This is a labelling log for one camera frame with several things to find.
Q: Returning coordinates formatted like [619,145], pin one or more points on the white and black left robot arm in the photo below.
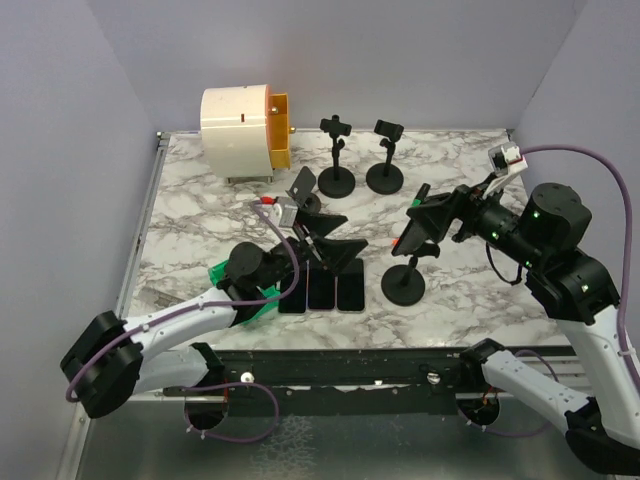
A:
[115,358]

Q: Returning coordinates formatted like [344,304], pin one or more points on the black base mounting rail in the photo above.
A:
[350,382]

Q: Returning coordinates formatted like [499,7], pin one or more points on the white cylindrical drum device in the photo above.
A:
[234,131]

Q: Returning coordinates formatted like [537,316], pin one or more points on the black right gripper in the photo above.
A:
[436,216]

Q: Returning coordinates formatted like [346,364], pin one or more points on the green plastic bin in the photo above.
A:
[217,272]

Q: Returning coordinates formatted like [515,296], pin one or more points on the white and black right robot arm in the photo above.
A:
[576,291]

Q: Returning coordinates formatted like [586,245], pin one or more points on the purple-edged black phone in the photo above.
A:
[350,293]

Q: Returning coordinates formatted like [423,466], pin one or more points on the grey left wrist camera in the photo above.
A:
[282,210]

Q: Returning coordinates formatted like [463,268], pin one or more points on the black phone with silver edge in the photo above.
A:
[321,289]

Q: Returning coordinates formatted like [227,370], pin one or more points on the green and black marker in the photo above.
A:
[421,195]

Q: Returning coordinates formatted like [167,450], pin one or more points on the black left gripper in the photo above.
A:
[334,253]

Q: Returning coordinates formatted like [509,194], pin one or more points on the silver-edged phone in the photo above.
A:
[296,301]

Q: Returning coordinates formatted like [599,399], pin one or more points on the brown round phone stand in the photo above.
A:
[301,191]

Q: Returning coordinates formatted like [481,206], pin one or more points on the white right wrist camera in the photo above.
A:
[508,163]

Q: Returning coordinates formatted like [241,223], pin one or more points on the black round-base front stand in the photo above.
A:
[336,181]

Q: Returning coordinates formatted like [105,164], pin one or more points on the tall black phone stand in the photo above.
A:
[385,178]

